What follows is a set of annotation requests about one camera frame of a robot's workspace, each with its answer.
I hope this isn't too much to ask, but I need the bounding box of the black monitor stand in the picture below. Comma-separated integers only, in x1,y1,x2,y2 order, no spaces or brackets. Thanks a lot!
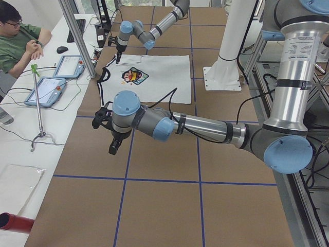
94,0,112,33

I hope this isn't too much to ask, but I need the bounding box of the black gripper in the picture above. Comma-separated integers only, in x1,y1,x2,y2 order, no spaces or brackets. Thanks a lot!
116,44,126,64
108,129,132,155

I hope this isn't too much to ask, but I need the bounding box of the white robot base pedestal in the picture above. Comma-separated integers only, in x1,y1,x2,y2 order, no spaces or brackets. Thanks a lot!
204,0,258,91

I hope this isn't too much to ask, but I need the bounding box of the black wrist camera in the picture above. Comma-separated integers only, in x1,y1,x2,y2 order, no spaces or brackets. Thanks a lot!
92,101,113,130
107,36,118,46

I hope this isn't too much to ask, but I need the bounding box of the aluminium side frame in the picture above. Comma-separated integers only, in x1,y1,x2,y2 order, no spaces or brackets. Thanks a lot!
241,33,329,247

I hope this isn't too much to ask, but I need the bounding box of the aluminium frame post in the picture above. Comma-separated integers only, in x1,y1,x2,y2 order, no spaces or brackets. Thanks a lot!
58,0,96,79

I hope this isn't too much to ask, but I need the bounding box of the person in green shirt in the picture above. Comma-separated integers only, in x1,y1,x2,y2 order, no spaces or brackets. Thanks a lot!
1,1,52,79

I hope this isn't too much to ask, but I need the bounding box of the near blue teach pendant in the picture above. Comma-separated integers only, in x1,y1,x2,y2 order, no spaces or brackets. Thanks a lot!
37,77,66,108

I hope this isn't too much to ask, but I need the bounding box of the metal reacher grabber tool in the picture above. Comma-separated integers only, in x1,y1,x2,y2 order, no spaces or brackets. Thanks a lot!
30,64,56,152

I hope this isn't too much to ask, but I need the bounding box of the grey cartoon print t-shirt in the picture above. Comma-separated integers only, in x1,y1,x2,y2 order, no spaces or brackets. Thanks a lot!
97,55,191,105

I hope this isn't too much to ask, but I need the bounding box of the black keyboard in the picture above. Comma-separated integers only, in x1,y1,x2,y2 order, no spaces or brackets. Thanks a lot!
66,19,87,43

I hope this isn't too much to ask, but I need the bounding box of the blue teach pendant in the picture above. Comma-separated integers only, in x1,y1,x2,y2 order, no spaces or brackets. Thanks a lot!
53,55,85,79
37,77,66,108

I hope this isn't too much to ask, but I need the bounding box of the red cylinder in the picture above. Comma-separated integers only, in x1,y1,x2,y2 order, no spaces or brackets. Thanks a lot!
1,213,34,234

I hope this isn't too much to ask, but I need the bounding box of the clear plastic bag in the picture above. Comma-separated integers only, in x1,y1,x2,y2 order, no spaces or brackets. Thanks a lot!
1,164,46,215

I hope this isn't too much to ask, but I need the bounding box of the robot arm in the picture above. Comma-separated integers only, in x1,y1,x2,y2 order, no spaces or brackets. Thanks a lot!
107,1,328,174
116,0,190,64

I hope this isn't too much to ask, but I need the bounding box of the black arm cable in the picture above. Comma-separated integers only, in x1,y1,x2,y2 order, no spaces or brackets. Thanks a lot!
147,87,286,144

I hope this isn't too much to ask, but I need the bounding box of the small black labelled box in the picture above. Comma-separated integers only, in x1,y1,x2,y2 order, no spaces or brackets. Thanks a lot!
96,28,106,48

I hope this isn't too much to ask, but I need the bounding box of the black computer mouse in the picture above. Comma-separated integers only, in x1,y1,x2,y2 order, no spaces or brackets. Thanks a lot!
56,46,68,54

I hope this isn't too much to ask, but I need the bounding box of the far blue teach pendant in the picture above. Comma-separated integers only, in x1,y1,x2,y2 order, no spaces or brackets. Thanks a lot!
53,55,85,79

